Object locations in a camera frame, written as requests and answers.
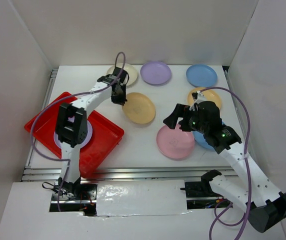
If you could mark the white foil-edged panel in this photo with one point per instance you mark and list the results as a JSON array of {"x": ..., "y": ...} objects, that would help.
[{"x": 141, "y": 198}]

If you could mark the blue plate at back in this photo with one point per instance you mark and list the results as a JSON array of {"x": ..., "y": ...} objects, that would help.
[{"x": 200, "y": 75}]

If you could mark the aluminium front rail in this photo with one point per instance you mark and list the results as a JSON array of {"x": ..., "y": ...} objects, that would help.
[{"x": 128, "y": 174}]

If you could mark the blue plate in front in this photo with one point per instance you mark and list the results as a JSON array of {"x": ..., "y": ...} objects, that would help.
[{"x": 199, "y": 138}]

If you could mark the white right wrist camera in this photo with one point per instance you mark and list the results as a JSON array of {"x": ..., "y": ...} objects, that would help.
[{"x": 198, "y": 98}]

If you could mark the pink plate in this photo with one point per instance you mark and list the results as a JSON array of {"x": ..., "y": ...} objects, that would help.
[{"x": 175, "y": 143}]

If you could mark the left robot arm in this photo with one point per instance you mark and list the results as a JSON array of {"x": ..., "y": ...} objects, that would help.
[{"x": 72, "y": 124}]

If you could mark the blue plate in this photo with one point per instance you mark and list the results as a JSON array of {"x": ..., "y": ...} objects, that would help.
[
  {"x": 199, "y": 138},
  {"x": 200, "y": 75}
]

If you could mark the orange plate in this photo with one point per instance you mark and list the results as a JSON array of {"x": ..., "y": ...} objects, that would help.
[
  {"x": 210, "y": 95},
  {"x": 139, "y": 108}
]

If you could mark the purple plate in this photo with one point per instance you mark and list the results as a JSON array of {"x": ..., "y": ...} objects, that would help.
[
  {"x": 83, "y": 144},
  {"x": 155, "y": 73}
]

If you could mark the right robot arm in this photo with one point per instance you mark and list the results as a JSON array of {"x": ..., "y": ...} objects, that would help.
[{"x": 262, "y": 201}]

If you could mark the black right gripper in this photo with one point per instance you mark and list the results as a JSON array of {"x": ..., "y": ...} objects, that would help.
[{"x": 180, "y": 110}]

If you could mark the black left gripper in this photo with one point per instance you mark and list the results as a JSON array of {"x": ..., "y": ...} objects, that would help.
[{"x": 121, "y": 100}]

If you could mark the red plastic bin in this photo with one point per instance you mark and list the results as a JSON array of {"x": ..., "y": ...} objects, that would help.
[{"x": 105, "y": 136}]

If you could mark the cream plate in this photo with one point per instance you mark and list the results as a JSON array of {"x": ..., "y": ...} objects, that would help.
[{"x": 132, "y": 73}]

